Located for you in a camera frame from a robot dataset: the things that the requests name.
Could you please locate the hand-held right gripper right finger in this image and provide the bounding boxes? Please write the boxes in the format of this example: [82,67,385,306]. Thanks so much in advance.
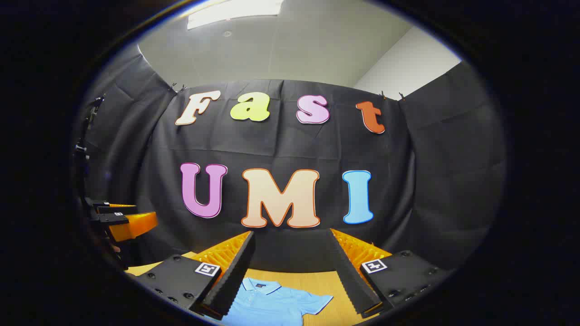
[327,228,454,318]

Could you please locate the black backdrop cloth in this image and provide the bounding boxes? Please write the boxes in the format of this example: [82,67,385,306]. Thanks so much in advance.
[72,43,507,281]

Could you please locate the light blue T-shirt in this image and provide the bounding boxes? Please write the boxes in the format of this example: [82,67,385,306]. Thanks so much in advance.
[206,277,334,326]

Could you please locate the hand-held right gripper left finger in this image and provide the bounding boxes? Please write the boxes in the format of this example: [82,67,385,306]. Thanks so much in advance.
[128,231,256,321]

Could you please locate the ceiling light panel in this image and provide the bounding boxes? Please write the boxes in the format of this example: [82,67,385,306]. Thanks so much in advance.
[187,0,284,30]

